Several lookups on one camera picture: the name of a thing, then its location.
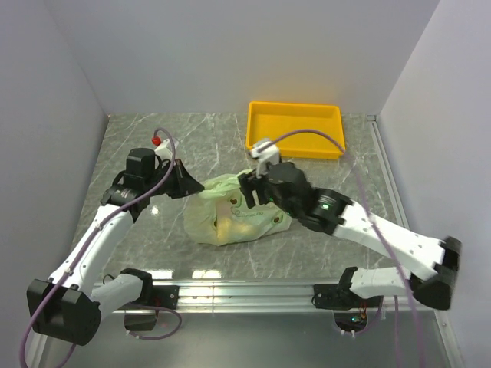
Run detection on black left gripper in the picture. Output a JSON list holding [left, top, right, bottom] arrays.
[[145, 158, 204, 199]]

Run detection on light green plastic bag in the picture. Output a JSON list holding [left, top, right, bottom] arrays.
[[183, 174, 292, 246]]

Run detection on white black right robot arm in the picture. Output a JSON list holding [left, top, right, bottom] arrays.
[[239, 163, 462, 311]]

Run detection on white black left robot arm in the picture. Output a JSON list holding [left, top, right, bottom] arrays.
[[27, 148, 204, 346]]

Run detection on yellow plastic tray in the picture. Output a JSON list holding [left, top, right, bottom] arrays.
[[245, 101, 345, 160]]

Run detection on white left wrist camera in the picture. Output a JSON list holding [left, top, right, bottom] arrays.
[[151, 136, 173, 160]]

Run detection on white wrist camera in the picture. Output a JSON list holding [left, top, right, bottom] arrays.
[[151, 136, 173, 160], [249, 138, 282, 178]]

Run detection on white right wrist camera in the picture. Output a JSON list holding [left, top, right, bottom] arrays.
[[249, 138, 282, 178]]

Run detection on aluminium front mounting rail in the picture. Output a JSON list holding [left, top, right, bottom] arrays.
[[22, 278, 448, 368]]

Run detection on aluminium corner rail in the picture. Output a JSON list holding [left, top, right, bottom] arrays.
[[366, 115, 410, 229]]

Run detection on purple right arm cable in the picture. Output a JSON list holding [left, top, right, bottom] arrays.
[[268, 129, 427, 368]]

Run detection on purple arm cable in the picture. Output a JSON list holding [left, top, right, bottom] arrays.
[[268, 129, 427, 368], [18, 127, 183, 368]]

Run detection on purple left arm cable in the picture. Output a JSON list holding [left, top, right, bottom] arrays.
[[18, 127, 183, 368]]

